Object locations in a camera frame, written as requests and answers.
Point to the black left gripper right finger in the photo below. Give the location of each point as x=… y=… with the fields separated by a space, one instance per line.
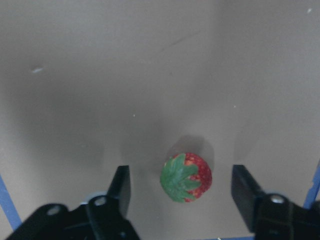
x=246 y=194

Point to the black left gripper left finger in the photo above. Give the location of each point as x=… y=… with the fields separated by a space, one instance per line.
x=118 y=195

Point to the red strawberry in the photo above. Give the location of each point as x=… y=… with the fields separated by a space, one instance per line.
x=185 y=177

